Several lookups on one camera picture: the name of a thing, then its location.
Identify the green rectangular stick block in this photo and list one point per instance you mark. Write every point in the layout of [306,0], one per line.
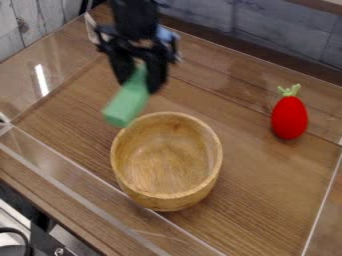
[130,100]

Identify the clear acrylic corner bracket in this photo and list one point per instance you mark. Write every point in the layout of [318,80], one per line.
[91,27]

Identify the clear acrylic tray wall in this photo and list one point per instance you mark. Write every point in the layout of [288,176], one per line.
[276,205]

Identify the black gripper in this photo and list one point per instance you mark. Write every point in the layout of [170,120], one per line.
[137,28]

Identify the black metal bracket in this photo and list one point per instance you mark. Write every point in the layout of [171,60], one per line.
[45,244]

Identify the red plush strawberry toy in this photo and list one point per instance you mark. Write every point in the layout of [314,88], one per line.
[289,115]

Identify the brown wooden bowl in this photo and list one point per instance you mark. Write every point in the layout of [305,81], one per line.
[166,159]

